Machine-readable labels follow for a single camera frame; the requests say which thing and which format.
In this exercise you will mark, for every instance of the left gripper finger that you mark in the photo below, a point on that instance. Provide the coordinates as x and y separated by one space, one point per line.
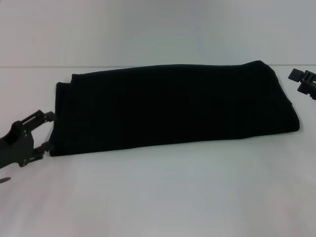
39 118
44 149

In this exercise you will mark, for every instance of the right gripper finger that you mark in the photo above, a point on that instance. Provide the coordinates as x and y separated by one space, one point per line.
296 74

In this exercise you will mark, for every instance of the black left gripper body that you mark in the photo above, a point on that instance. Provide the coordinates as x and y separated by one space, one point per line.
17 145

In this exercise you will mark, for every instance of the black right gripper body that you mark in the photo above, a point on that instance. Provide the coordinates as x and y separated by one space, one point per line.
309 89

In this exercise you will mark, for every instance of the black FREE print t-shirt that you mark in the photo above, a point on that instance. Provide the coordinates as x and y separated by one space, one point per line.
172 108

